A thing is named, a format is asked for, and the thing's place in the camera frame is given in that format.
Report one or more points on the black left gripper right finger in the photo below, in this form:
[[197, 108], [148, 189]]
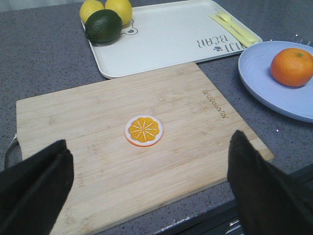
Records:
[[269, 202]]

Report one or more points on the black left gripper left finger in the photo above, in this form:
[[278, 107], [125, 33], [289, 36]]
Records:
[[33, 192]]

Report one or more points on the orange mandarin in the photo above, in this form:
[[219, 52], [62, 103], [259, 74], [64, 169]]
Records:
[[292, 67]]

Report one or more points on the light blue round plate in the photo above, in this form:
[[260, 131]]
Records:
[[254, 69]]

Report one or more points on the cream rectangular serving tray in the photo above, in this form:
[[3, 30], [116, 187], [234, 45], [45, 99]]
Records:
[[168, 34]]

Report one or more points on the bamboo cutting board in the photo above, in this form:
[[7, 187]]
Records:
[[114, 180]]

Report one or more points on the toy orange slice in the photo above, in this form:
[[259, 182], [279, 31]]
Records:
[[143, 130]]

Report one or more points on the pale yellow plastic knife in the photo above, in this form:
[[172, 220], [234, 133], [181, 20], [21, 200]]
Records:
[[235, 34]]

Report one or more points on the pale yellow plastic spoon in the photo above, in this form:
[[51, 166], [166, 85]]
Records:
[[228, 19]]

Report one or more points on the dark green avocado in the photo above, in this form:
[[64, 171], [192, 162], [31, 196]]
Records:
[[103, 26]]

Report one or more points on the yellow lemon left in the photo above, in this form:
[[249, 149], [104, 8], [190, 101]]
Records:
[[88, 8]]

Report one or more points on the yellow lemon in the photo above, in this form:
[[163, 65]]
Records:
[[122, 7], [88, 8]]

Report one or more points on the yellow lemon right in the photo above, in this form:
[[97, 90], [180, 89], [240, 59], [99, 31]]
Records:
[[122, 7]]

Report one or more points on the cutting board metal handle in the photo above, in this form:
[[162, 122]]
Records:
[[14, 143]]

